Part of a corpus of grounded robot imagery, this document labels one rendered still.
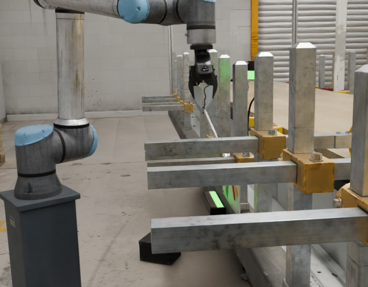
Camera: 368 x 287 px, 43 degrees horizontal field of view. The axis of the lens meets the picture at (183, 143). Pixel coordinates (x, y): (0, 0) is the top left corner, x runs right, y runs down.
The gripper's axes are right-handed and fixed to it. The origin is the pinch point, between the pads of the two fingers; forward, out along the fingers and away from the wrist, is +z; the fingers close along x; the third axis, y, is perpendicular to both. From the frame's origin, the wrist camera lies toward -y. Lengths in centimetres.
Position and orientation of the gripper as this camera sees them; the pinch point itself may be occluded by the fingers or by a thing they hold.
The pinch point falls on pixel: (203, 110)
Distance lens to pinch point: 147.5
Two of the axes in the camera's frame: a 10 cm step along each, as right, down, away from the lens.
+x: -10.0, 0.4, -0.9
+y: -0.9, -1.8, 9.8
